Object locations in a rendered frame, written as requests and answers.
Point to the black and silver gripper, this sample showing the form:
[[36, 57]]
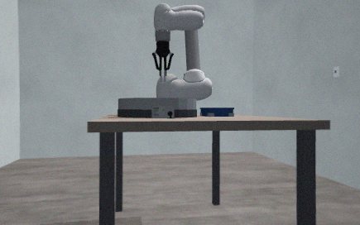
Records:
[[162, 51]]

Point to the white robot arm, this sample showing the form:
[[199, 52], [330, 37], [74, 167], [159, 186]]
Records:
[[194, 84]]

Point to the blue shallow tray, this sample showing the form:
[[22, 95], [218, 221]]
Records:
[[217, 112]]

